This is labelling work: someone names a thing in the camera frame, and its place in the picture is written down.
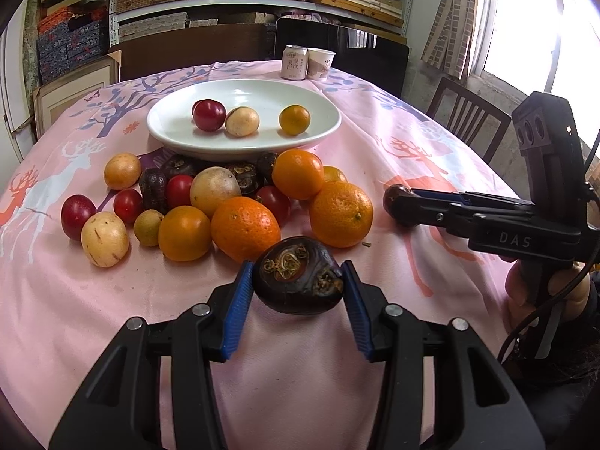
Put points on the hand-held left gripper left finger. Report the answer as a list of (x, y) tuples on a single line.
[(236, 311)]

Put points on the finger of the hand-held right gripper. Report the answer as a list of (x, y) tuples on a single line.
[(497, 201), (436, 215)]

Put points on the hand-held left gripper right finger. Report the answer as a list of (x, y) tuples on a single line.
[(358, 311)]

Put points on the small orange mandarin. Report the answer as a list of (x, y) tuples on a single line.
[(335, 174), (295, 120)]

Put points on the small yellow fruit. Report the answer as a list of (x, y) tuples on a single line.
[(147, 228)]

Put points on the yellow passion fruit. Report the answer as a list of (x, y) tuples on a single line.
[(213, 190), (122, 171), (242, 122), (105, 240)]

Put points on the red cherry tomato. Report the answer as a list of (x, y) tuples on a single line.
[(178, 191), (127, 205), (275, 201)]

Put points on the dark red plum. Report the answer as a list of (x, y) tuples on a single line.
[(196, 105), (76, 215), (209, 115)]

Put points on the white oval plate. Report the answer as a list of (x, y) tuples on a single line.
[(262, 103)]

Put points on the person's right forearm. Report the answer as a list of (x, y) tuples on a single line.
[(562, 384)]

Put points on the person's right hand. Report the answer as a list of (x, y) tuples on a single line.
[(520, 286)]

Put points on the brown wooden chair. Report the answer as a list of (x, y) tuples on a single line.
[(468, 117)]

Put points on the pink deer print tablecloth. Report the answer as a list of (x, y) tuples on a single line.
[(300, 384)]

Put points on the window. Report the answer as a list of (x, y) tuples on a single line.
[(520, 23)]

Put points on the black cabinet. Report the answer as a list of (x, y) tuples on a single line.
[(347, 51)]

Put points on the brick pattern curtain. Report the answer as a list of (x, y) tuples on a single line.
[(457, 18)]

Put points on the white paper cup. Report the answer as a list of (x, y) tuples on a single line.
[(321, 63)]

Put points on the white drink can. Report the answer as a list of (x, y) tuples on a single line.
[(294, 62)]

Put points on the stack of wooden frames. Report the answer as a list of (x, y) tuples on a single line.
[(361, 2)]

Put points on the brown wooden panel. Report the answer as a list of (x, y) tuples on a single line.
[(197, 49)]

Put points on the framed picture in cardboard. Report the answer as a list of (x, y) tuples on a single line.
[(70, 98)]

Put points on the white metal shelf rack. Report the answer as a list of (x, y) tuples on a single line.
[(262, 5)]

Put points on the grey patterned box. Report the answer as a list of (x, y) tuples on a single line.
[(152, 26)]

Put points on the white door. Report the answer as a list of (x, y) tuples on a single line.
[(14, 103)]

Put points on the blue patterned box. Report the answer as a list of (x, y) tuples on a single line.
[(52, 58), (88, 42)]

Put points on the grey mottled board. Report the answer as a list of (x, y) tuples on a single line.
[(32, 42)]

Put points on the orange patterned box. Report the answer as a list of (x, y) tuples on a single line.
[(52, 22)]

